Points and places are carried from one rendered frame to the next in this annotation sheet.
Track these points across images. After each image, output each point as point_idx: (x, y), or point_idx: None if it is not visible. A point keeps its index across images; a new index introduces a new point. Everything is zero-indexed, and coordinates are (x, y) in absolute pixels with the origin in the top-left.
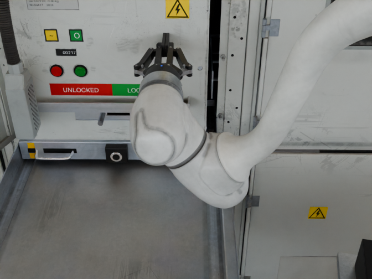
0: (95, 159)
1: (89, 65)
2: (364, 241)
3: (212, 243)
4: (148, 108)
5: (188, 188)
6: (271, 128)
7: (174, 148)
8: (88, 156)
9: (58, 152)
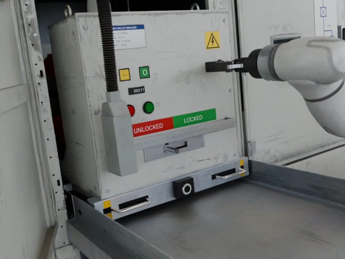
0: (159, 207)
1: (154, 100)
2: None
3: (325, 201)
4: (315, 37)
5: (340, 115)
6: None
7: None
8: (158, 201)
9: (132, 205)
